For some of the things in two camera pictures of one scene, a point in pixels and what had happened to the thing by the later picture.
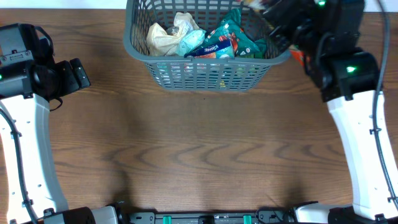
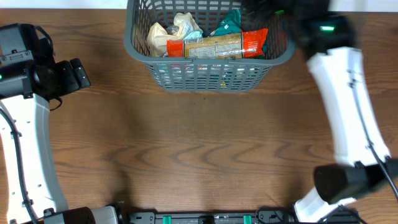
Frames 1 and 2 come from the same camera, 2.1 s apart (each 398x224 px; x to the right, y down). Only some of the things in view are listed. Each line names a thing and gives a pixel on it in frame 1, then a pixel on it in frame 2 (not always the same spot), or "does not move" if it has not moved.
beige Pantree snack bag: (161, 43) does not move
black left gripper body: (79, 73) does not move
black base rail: (262, 216) does not move
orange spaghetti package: (300, 56) to (246, 45)
